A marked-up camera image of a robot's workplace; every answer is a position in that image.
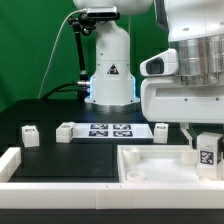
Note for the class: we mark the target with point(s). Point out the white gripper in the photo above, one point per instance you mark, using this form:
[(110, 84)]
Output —
[(165, 99)]

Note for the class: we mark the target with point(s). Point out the white square tabletop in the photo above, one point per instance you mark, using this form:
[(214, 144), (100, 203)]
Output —
[(163, 163)]

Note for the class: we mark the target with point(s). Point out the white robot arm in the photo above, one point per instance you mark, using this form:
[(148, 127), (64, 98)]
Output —
[(184, 84)]

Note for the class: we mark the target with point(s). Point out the white U-shaped fence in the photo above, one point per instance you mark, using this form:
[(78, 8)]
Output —
[(204, 194)]

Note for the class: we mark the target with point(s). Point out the white tag base sheet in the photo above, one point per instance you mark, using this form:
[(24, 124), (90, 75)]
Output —
[(112, 131)]

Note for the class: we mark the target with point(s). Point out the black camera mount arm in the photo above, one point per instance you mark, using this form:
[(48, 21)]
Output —
[(80, 43)]

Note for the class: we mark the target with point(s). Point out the black camera on mount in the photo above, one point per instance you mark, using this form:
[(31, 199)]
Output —
[(102, 13)]

